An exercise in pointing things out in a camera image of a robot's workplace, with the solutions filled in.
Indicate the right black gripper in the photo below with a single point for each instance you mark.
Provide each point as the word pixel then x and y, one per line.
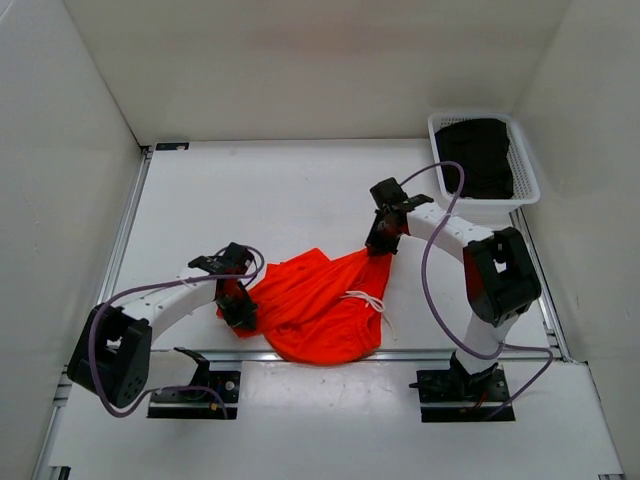
pixel 375 245

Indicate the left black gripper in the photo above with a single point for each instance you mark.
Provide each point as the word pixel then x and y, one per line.
pixel 241 318

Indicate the orange shorts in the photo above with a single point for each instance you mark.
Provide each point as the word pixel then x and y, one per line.
pixel 315 310

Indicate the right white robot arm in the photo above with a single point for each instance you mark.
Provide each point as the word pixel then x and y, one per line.
pixel 500 282

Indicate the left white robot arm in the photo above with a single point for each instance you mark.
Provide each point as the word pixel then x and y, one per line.
pixel 114 357

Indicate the black shorts in basket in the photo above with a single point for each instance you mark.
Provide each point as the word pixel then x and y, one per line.
pixel 480 147

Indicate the white plastic basket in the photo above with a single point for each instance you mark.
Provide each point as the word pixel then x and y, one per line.
pixel 526 190

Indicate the small dark label tag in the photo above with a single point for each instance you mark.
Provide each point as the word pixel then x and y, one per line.
pixel 172 146

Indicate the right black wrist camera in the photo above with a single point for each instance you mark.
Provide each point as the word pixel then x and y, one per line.
pixel 387 193

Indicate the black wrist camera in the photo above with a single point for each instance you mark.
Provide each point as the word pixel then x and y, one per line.
pixel 236 259
pixel 387 193

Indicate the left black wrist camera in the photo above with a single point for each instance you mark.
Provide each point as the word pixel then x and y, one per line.
pixel 236 259

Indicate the front aluminium rail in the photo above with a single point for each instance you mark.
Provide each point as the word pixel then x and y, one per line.
pixel 420 355

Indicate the aluminium rail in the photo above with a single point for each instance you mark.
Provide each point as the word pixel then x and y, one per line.
pixel 551 321
pixel 124 230
pixel 420 355

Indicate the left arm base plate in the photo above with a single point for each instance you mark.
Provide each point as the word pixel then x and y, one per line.
pixel 213 394

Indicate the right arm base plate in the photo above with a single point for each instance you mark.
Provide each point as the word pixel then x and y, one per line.
pixel 445 396

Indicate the right aluminium rail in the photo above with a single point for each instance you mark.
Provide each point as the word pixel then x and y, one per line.
pixel 551 321

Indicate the left aluminium rail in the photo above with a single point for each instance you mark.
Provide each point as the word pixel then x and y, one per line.
pixel 124 230

